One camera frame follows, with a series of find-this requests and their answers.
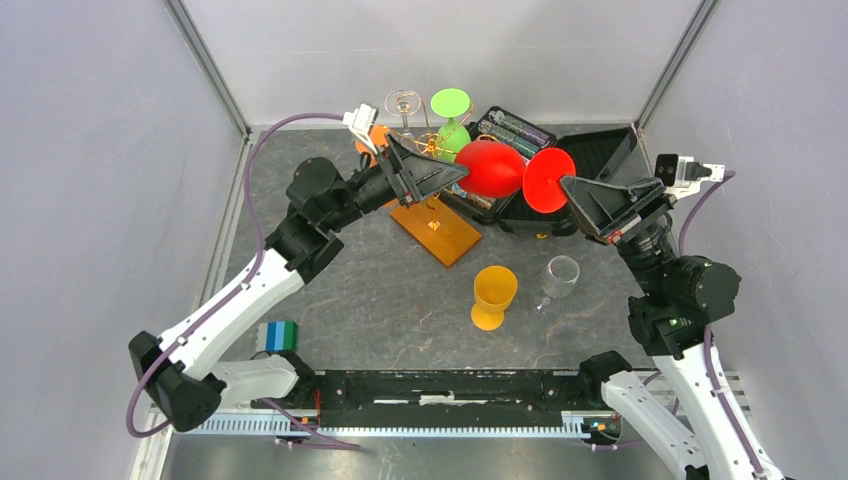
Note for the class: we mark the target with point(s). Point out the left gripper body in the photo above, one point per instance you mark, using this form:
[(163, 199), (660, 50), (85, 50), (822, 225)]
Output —
[(392, 171)]

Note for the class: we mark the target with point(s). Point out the clear wine glass back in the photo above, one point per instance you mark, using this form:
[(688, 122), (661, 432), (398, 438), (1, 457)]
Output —
[(403, 104)]

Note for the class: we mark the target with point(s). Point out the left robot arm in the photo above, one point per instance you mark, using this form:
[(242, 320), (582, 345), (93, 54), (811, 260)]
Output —
[(181, 369)]

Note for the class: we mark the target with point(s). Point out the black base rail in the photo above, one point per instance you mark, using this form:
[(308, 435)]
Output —
[(339, 409)]

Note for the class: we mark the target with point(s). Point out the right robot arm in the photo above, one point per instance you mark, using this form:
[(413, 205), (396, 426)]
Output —
[(681, 297)]

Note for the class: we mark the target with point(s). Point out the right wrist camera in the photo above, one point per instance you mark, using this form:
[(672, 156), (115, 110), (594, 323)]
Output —
[(682, 176)]

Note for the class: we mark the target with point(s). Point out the red wine glass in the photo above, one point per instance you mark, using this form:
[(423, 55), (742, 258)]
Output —
[(498, 170)]

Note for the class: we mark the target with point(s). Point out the blue green block stack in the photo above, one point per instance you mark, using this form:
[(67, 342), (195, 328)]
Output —
[(278, 336)]

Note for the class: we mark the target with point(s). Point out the clear wine glass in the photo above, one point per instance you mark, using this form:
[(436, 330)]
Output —
[(557, 281), (403, 104)]

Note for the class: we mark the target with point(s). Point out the gold wire glass rack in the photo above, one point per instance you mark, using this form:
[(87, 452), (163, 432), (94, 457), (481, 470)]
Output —
[(434, 225)]

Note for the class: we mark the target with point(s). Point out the clear wine glass front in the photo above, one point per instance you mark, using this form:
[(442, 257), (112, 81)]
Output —
[(557, 281)]

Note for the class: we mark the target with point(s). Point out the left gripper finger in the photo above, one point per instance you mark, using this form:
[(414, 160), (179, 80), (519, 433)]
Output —
[(416, 165), (429, 178)]

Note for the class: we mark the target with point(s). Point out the orange wine glass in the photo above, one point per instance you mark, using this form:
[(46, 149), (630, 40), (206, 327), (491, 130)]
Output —
[(378, 138)]

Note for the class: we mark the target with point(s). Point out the black poker chip case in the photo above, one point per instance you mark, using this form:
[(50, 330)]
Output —
[(598, 156)]

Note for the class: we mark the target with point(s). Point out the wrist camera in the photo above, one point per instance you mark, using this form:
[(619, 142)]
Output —
[(359, 122), (682, 176)]

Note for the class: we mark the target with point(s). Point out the green wine glass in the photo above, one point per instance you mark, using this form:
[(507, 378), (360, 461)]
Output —
[(451, 104)]

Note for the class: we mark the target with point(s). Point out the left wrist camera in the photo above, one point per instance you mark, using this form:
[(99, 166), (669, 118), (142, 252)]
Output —
[(359, 122)]

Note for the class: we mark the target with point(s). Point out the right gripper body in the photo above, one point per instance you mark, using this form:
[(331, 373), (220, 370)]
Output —
[(635, 227)]

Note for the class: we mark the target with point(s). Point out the yellow wine glass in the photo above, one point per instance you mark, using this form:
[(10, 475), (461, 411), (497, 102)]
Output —
[(494, 289)]

